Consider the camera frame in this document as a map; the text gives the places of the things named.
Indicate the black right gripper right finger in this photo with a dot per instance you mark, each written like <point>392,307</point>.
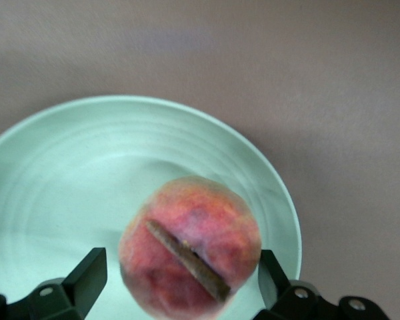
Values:
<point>280,293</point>

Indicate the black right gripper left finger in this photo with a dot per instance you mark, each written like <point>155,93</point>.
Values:
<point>83,283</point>

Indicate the pink yellow peach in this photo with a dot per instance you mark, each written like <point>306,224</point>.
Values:
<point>193,240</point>

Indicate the light green plate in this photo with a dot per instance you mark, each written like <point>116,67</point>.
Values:
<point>86,166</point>

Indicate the brown table cloth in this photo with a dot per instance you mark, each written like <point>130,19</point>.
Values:
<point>286,66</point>

